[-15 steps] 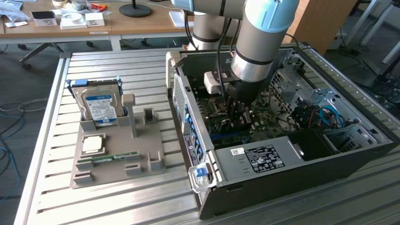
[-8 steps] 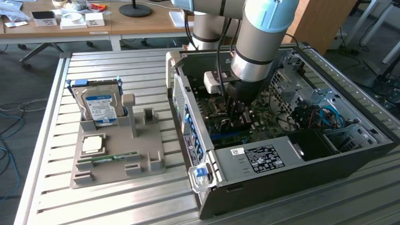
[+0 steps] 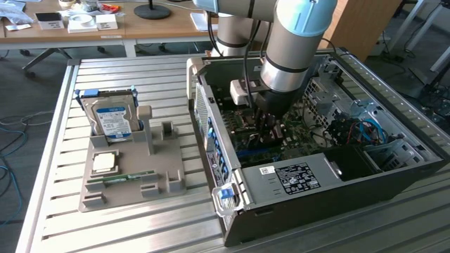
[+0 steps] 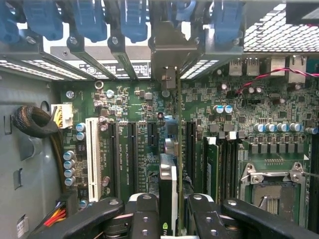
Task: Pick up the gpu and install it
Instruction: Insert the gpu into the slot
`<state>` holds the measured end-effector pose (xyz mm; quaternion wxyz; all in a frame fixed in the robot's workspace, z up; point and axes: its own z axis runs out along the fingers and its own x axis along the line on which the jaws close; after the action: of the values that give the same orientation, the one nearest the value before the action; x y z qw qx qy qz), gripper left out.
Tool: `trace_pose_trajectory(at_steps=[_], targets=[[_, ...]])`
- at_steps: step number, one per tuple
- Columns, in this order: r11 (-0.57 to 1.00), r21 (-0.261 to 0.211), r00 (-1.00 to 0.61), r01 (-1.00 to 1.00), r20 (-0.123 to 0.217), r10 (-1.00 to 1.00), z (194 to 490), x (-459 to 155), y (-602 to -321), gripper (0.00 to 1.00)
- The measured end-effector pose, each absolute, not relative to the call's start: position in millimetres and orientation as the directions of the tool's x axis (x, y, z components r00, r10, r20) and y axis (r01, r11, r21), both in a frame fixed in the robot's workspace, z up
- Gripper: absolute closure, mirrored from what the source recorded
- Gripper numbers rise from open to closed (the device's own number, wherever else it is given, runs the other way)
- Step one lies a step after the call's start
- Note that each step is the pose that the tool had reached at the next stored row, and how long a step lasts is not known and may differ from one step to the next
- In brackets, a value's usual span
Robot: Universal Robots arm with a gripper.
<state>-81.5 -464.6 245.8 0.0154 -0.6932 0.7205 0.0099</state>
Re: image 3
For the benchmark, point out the silver CPU chip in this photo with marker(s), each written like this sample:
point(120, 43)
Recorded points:
point(104, 163)

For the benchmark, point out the grey parts rack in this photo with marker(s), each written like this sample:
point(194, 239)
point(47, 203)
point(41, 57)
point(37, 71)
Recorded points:
point(133, 163)

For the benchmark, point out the plain white box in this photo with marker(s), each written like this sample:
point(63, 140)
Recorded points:
point(105, 22)

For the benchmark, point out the CPU socket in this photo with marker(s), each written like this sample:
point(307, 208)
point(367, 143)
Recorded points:
point(247, 118)

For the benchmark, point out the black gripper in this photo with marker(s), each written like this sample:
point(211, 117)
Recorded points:
point(278, 102)

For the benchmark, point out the black round lamp base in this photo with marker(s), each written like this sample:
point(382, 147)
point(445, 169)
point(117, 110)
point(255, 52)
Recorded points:
point(151, 12)

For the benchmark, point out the small paper card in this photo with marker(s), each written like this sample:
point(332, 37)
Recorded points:
point(17, 27)

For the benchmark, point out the clear plastic bag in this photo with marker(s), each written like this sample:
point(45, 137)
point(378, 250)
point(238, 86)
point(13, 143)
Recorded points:
point(13, 14)

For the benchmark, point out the wooden desk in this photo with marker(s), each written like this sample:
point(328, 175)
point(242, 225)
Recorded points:
point(52, 37)

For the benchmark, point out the blue expansion slot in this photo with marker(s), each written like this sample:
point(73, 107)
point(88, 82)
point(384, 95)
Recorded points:
point(252, 154)

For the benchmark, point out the white box with black top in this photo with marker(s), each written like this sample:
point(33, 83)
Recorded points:
point(49, 21)

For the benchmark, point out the grey power supply unit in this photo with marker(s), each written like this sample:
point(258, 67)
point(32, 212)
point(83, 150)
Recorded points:
point(259, 184)

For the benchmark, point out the flat white box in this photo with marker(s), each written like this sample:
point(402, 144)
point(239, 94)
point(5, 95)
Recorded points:
point(81, 29)

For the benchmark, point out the green RAM stick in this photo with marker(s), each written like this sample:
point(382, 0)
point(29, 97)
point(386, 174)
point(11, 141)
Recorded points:
point(119, 179)

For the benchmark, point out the white tape roll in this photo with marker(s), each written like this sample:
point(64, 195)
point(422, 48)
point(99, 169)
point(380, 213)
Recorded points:
point(81, 19)

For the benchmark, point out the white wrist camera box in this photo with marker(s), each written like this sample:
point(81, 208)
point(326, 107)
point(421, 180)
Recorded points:
point(240, 92)

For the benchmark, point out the green motherboard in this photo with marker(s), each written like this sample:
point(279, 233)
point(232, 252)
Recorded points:
point(302, 139)

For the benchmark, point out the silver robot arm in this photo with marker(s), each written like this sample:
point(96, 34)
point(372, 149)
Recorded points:
point(288, 52)

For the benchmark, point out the hard disk with blue carrier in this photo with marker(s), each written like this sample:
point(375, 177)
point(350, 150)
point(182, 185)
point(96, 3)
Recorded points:
point(112, 116)

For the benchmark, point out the small chipset heatsink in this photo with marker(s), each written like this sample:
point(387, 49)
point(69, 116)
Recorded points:
point(292, 154)

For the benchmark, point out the orange small item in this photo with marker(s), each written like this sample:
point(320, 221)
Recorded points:
point(111, 8)

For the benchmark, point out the graphics card with metal bracket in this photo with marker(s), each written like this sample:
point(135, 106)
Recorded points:
point(263, 141)

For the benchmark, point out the wooden cabinet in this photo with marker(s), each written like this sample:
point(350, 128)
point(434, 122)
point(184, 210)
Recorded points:
point(358, 23)

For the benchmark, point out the beige tape roll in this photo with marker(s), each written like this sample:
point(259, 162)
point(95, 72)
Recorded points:
point(65, 2)

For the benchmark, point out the open black PC case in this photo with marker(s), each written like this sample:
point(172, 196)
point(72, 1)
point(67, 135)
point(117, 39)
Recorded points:
point(351, 189)

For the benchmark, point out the metal drive bracket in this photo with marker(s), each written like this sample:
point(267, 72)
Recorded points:
point(394, 155)

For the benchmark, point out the blue case latch tab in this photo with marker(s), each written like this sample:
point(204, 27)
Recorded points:
point(226, 193)

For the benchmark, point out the metal disk bay cage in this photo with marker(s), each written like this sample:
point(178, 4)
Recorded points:
point(334, 100)

